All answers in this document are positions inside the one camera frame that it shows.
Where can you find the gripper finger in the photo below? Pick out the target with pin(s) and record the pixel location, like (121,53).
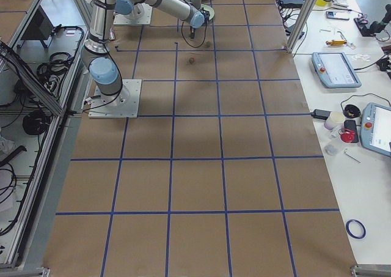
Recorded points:
(192,32)

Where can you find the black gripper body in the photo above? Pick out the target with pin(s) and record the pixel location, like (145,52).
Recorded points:
(192,29)

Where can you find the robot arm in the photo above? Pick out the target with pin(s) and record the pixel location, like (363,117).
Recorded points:
(95,53)

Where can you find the pale green plate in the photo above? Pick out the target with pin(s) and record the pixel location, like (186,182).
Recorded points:
(208,9)

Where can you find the smartphone on table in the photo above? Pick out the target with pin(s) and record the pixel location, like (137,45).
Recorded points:
(337,15)

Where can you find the far blue teach pendant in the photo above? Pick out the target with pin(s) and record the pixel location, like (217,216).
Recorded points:
(334,70)

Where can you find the blue teach pendant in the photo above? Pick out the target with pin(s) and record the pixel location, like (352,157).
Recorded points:
(375,129)
(334,70)

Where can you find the white paper cup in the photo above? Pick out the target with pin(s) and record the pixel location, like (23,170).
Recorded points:
(335,119)

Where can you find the red round object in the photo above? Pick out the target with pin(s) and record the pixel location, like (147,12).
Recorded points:
(348,136)

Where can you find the near blue teach pendant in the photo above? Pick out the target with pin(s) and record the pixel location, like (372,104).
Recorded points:
(375,129)

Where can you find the blue tape roll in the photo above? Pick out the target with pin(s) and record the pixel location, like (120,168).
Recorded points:
(355,229)

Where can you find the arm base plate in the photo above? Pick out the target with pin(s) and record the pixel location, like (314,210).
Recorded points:
(126,105)
(140,15)

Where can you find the aluminium frame post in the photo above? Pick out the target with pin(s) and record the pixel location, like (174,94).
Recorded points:
(299,24)

